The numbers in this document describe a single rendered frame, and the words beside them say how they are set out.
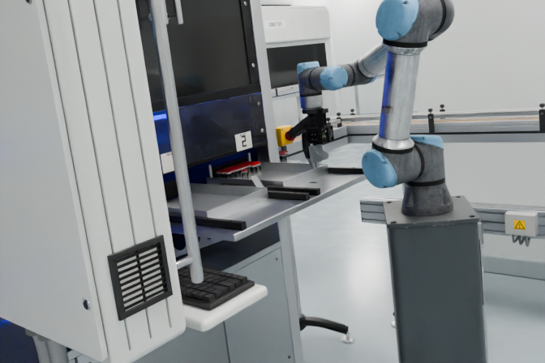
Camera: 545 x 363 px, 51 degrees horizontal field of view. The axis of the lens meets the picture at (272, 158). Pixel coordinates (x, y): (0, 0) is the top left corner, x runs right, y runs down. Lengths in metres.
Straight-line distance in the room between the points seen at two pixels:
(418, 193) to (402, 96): 0.32
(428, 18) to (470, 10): 1.66
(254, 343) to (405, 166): 0.94
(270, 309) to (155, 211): 1.26
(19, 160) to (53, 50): 0.23
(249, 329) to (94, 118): 1.35
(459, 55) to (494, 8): 0.29
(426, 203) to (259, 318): 0.82
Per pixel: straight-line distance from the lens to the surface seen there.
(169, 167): 1.78
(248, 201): 1.65
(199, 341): 1.97
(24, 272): 1.19
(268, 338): 2.24
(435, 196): 1.72
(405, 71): 1.53
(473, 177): 3.26
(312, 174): 1.90
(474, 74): 3.17
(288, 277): 2.28
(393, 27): 1.48
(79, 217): 0.97
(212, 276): 1.31
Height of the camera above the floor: 1.29
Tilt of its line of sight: 10 degrees down
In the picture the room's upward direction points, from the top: 7 degrees counter-clockwise
